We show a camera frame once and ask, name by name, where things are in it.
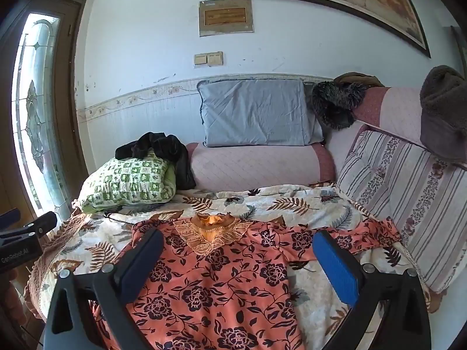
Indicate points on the grey pillow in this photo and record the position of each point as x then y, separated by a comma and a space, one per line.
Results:
255, 113

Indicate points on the dark fur garment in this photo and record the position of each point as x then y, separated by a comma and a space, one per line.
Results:
335, 102

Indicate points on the pink sofa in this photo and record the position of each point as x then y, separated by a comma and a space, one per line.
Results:
255, 167

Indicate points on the wall light switch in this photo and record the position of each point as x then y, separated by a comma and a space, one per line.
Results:
200, 59
215, 58

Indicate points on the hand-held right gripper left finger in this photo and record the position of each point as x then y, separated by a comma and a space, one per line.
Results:
142, 262

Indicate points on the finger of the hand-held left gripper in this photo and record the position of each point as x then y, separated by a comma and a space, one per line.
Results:
9, 217
42, 223

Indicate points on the brown garment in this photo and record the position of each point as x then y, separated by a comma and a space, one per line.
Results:
359, 79

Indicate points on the leaf print fleece blanket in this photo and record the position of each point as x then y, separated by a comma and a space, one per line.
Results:
292, 204

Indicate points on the green patterned pillow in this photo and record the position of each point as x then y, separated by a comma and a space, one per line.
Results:
127, 182

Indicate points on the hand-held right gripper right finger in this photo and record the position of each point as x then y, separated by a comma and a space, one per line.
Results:
339, 273

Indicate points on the orange floral shirt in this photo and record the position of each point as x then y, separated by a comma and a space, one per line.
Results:
219, 284

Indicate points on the stained glass door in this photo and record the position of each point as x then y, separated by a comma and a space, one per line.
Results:
34, 109

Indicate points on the black garment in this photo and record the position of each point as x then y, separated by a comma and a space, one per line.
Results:
171, 153

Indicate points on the small wall plaque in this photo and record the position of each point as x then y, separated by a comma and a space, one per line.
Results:
226, 16

